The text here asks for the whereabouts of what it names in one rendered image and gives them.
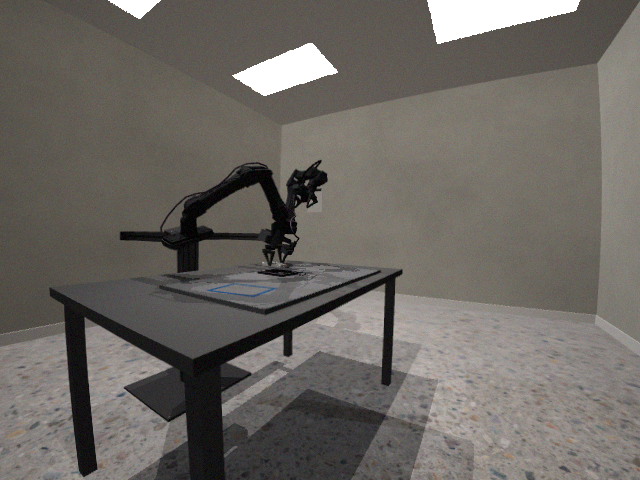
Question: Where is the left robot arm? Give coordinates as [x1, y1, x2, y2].
[286, 167, 328, 220]

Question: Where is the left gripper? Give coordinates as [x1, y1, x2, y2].
[293, 179, 318, 209]

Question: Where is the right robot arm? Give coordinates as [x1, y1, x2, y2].
[163, 166, 293, 244]

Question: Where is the white well plate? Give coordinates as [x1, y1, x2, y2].
[262, 261, 293, 268]

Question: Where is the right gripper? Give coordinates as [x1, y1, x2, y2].
[263, 234, 296, 266]

